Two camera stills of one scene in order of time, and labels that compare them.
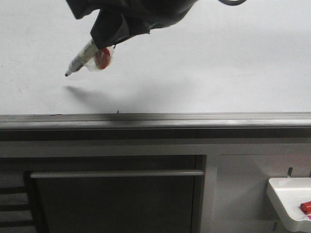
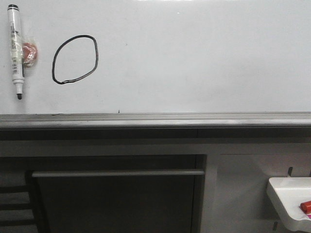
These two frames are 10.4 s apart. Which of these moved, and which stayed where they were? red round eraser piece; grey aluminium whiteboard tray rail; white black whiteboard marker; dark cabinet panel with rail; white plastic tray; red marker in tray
Moved: white black whiteboard marker; red round eraser piece
Stayed: red marker in tray; grey aluminium whiteboard tray rail; dark cabinet panel with rail; white plastic tray
